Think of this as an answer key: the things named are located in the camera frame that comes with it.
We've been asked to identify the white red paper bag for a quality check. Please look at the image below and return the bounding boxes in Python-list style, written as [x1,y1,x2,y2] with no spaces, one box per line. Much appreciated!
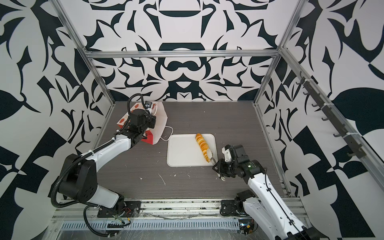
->
[117,101,168,148]

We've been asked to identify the long striped fake bread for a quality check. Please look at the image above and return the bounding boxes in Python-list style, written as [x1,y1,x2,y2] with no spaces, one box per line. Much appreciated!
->
[195,134,213,163]

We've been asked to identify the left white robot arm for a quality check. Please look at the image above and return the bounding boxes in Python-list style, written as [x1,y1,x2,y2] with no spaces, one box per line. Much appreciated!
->
[51,109,156,211]

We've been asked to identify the aluminium frame rail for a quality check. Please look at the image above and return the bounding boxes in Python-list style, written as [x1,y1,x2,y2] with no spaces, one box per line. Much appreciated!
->
[53,198,308,220]

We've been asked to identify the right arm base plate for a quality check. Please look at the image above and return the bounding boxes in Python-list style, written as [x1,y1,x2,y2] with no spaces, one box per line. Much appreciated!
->
[220,200,243,217]

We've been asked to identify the white plastic tray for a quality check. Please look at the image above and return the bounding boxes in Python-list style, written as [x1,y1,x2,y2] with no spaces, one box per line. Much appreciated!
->
[167,134,213,168]

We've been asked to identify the wall hook rack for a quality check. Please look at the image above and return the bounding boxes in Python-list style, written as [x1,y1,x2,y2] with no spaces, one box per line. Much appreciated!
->
[297,72,367,159]

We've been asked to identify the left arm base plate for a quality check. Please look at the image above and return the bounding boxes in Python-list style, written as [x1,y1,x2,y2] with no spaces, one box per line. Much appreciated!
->
[97,201,142,218]

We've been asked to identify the small electronics board with wires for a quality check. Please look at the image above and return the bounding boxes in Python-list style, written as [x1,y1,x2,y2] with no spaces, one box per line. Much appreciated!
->
[239,219,256,235]

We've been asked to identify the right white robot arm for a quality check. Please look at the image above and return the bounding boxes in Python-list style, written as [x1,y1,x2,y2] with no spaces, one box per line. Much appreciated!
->
[205,145,324,240]

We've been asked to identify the black corrugated cable conduit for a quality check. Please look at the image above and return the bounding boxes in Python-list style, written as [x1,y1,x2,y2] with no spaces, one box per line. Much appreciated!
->
[50,151,91,208]

